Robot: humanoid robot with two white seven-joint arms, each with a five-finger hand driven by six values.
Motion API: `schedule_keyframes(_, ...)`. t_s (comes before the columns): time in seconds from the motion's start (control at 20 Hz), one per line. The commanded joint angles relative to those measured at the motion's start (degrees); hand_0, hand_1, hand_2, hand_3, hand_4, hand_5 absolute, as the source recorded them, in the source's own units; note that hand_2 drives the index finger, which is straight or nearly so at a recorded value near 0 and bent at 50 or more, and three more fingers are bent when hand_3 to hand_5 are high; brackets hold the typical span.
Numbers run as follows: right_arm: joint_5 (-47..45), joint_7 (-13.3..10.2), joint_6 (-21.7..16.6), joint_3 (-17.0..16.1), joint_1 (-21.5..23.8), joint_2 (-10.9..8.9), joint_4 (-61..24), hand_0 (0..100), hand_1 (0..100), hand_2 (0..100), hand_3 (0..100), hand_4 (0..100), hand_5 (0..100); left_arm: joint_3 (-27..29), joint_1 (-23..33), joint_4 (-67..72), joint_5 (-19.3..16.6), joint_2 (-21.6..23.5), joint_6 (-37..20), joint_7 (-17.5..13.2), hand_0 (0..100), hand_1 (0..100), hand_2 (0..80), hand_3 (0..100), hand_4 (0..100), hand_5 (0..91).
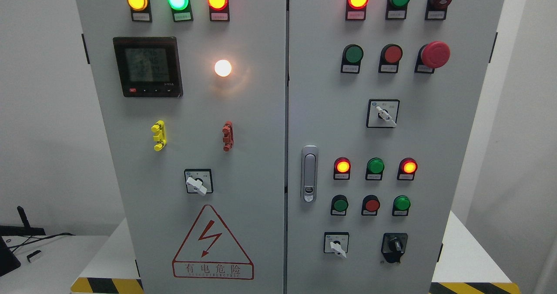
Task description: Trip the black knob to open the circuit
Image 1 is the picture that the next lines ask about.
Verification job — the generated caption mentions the green push button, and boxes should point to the green push button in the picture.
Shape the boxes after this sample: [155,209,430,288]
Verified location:
[330,194,349,216]
[340,44,363,74]
[392,195,411,217]

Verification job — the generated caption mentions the white glowing lamp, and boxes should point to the white glowing lamp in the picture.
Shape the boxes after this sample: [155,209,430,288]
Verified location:
[214,59,232,77]

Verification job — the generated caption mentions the yellow black hazard tape right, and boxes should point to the yellow black hazard tape right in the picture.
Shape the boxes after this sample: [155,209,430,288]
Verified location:
[429,282,521,294]

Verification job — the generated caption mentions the red push button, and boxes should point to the red push button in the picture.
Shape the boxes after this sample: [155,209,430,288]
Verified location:
[361,195,380,216]
[378,43,403,74]

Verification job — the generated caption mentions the green push button lower right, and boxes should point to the green push button lower right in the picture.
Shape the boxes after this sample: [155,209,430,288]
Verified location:
[392,195,411,217]

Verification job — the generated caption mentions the silver door handle lock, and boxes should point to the silver door handle lock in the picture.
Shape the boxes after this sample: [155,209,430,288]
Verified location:
[301,145,319,203]

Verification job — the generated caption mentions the red push button upper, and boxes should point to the red push button upper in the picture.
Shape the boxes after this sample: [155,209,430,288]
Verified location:
[378,43,403,74]

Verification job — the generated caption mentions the green indicator light top right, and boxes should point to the green indicator light top right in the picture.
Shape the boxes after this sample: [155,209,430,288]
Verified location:
[385,0,410,20]

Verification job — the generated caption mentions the green lit indicator light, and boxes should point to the green lit indicator light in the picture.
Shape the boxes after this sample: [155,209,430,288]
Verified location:
[167,0,193,22]

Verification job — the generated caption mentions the black cable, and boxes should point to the black cable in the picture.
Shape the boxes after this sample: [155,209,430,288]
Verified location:
[5,232,76,254]

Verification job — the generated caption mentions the small black white usb dongle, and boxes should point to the small black white usb dongle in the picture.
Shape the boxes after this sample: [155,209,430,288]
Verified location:
[26,250,43,264]

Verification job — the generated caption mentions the red lit indicator middle left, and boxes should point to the red lit indicator middle left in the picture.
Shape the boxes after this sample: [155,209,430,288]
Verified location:
[333,157,351,180]

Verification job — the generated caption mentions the black digital power meter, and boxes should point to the black digital power meter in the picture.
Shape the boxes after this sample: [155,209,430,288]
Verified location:
[113,37,183,98]

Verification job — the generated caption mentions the white selector switch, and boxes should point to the white selector switch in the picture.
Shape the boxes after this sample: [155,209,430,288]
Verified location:
[366,99,400,129]
[323,232,349,258]

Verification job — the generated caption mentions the red indicator middle right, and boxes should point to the red indicator middle right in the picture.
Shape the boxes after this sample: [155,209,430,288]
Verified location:
[396,157,418,181]

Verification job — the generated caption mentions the dark red buzzer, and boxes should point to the dark red buzzer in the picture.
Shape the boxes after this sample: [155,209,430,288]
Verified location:
[424,0,452,20]

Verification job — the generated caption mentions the white selector switch lower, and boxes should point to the white selector switch lower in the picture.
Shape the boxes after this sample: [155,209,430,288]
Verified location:
[323,232,349,258]

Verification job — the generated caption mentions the yellow black hazard tape left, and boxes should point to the yellow black hazard tape left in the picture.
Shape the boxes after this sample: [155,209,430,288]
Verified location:
[71,277,144,294]

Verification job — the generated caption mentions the red emergency stop button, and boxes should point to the red emergency stop button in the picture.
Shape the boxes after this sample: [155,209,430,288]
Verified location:
[414,41,451,74]

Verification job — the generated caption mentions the red push button lower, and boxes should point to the red push button lower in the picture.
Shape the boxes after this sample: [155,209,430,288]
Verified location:
[361,195,380,216]

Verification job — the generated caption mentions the white selector switch left door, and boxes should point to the white selector switch left door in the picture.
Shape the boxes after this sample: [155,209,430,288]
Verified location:
[184,168,214,196]

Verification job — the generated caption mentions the red indicator light left door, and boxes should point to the red indicator light left door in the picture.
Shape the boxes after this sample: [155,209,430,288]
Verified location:
[207,0,230,22]

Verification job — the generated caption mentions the yellow black hazard tape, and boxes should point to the yellow black hazard tape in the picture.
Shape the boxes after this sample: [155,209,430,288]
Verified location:
[429,282,521,294]
[71,277,144,294]

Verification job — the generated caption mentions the yellow indicator light top left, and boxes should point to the yellow indicator light top left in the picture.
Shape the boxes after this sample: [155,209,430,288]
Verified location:
[127,0,152,22]

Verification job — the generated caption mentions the black router with antenna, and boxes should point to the black router with antenna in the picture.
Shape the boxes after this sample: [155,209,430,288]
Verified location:
[0,206,46,236]

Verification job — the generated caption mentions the grey electrical control cabinet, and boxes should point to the grey electrical control cabinet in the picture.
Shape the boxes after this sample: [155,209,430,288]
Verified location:
[76,0,504,294]

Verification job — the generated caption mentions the green indicator middle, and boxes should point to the green indicator middle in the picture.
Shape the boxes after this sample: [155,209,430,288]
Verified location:
[365,157,385,180]

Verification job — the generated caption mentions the white selector switch upper right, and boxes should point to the white selector switch upper right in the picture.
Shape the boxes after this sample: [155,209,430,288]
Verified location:
[366,99,400,129]

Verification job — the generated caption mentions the green push button upper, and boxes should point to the green push button upper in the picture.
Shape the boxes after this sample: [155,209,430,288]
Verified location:
[340,44,363,74]

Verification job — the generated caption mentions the black rotary knob switch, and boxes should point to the black rotary knob switch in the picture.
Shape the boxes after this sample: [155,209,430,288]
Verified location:
[381,233,408,264]

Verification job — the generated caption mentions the red indicator light door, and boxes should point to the red indicator light door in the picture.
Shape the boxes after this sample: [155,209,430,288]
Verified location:
[346,0,369,21]
[207,0,230,22]

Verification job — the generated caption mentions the red indicator light right door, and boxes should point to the red indicator light right door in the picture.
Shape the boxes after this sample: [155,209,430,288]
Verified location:
[346,0,369,21]

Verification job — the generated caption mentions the green push button lower left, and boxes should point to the green push button lower left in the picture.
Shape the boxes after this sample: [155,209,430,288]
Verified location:
[330,194,349,216]

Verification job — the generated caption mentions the red high voltage warning sticker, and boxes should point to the red high voltage warning sticker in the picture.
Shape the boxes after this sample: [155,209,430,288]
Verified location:
[172,204,254,280]

